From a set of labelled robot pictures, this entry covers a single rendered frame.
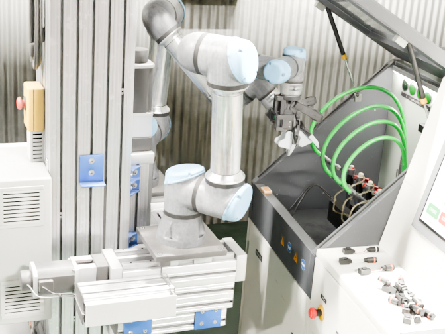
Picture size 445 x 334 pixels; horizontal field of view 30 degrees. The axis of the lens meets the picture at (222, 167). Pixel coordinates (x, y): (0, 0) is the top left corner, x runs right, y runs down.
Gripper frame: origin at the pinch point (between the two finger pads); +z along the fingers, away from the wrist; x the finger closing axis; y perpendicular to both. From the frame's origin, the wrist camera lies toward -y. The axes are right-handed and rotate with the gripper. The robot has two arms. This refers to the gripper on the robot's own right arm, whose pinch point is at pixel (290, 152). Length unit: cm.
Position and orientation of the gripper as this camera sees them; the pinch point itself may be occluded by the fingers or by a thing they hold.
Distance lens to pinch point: 280.5
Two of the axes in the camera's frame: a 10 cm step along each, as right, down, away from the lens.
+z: -0.7, 9.4, 3.3
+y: -9.6, 0.2, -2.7
